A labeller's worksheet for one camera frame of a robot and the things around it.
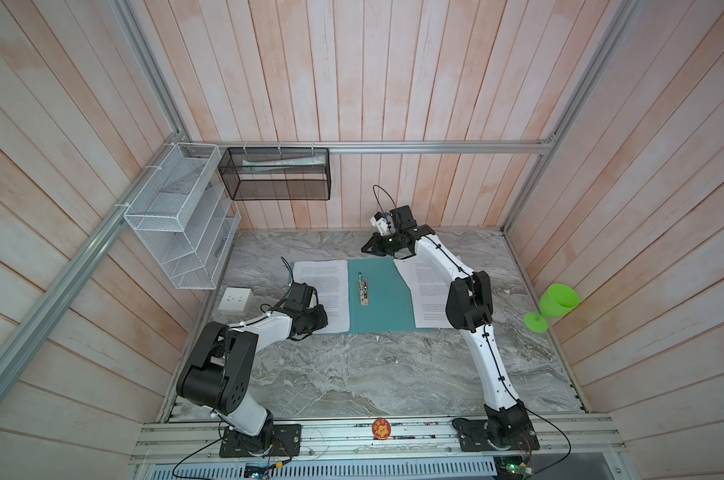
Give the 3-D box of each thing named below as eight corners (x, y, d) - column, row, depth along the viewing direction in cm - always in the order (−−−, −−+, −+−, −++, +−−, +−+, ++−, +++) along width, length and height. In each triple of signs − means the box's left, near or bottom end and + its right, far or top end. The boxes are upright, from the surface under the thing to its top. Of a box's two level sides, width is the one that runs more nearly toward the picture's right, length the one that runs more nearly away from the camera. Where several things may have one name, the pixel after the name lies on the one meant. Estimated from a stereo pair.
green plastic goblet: (522, 328, 96) (548, 301, 83) (526, 308, 100) (551, 280, 87) (547, 338, 93) (578, 313, 80) (550, 318, 98) (580, 291, 85)
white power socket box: (221, 316, 98) (216, 310, 95) (228, 294, 104) (224, 287, 101) (251, 316, 98) (247, 310, 95) (256, 294, 104) (253, 287, 101)
